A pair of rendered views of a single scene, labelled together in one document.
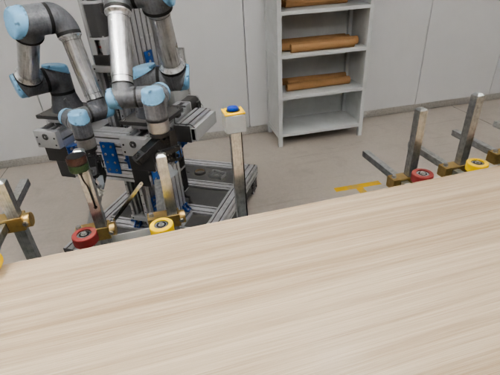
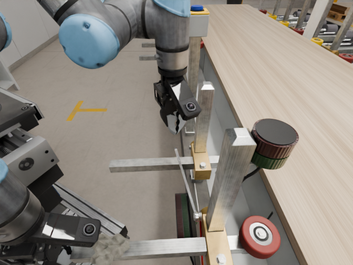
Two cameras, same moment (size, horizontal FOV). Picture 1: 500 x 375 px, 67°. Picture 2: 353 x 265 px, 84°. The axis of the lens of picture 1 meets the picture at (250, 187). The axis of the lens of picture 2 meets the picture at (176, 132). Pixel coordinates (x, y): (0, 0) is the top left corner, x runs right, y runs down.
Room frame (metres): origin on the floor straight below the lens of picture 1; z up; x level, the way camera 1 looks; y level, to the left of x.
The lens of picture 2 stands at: (1.16, 0.75, 1.35)
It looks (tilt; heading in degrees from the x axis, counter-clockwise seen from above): 42 degrees down; 280
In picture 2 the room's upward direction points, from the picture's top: straight up
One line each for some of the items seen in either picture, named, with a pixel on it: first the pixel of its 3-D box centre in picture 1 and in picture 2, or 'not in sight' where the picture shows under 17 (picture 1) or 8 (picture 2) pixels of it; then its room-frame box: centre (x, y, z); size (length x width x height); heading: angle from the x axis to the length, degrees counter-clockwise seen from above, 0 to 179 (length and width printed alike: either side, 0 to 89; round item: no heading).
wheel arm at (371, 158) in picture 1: (390, 173); (169, 57); (1.45, -0.62, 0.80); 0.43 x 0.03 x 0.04; 13
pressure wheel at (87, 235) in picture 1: (88, 245); (254, 242); (1.01, 0.56, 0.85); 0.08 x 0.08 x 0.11
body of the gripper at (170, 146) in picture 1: (164, 146); (171, 87); (1.25, 0.30, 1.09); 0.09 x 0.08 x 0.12; 126
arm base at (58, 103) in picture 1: (65, 99); not in sight; (1.93, 0.92, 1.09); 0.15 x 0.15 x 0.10
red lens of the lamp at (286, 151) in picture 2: (76, 158); (272, 137); (1.06, 0.53, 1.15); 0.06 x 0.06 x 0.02
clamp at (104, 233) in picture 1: (96, 231); (215, 237); (1.10, 0.56, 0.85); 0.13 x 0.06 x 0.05; 103
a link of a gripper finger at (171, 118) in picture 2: not in sight; (168, 120); (1.26, 0.31, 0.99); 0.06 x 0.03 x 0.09; 126
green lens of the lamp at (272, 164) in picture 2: (78, 166); (267, 149); (1.06, 0.53, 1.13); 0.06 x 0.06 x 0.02
